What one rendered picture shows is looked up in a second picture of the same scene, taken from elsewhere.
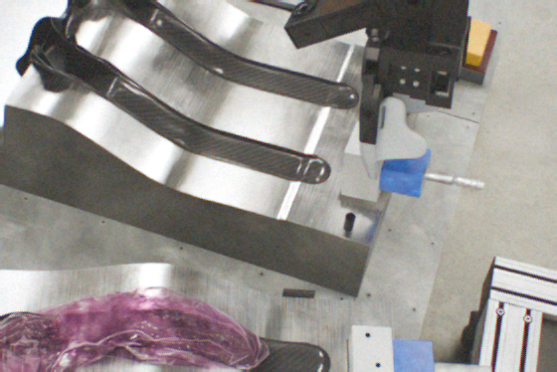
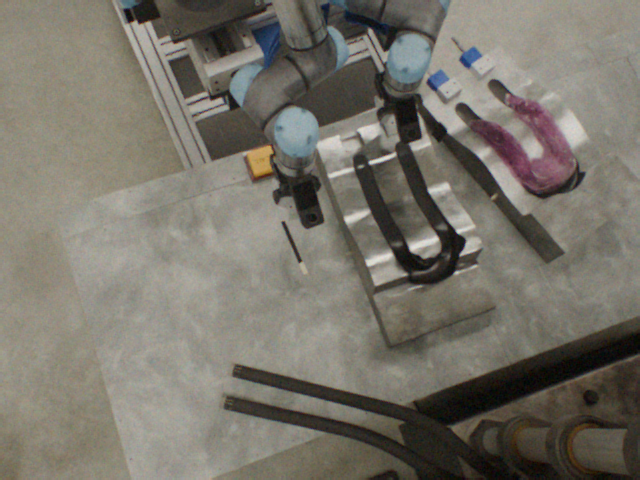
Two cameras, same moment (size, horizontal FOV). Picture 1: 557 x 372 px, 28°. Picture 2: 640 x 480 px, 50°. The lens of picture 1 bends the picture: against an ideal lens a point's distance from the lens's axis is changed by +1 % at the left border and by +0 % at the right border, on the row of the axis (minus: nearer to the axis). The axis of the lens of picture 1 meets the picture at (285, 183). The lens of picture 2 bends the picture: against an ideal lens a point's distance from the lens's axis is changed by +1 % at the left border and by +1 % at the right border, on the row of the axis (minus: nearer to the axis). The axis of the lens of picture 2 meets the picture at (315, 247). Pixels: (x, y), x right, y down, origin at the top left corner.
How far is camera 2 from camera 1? 1.48 m
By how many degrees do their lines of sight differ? 51
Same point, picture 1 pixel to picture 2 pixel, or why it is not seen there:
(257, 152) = (408, 172)
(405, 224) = not seen: hidden behind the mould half
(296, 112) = (380, 171)
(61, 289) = (511, 187)
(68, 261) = (477, 220)
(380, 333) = (443, 89)
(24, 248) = (485, 237)
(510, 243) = not seen: hidden behind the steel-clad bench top
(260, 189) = (424, 158)
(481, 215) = not seen: hidden behind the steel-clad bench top
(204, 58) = (384, 220)
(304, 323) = (450, 119)
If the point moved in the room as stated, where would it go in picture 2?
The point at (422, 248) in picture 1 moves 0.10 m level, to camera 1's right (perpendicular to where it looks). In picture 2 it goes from (371, 119) to (350, 88)
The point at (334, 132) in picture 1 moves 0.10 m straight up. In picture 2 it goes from (379, 152) to (386, 134)
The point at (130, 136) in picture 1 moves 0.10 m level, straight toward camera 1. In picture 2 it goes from (448, 207) to (478, 179)
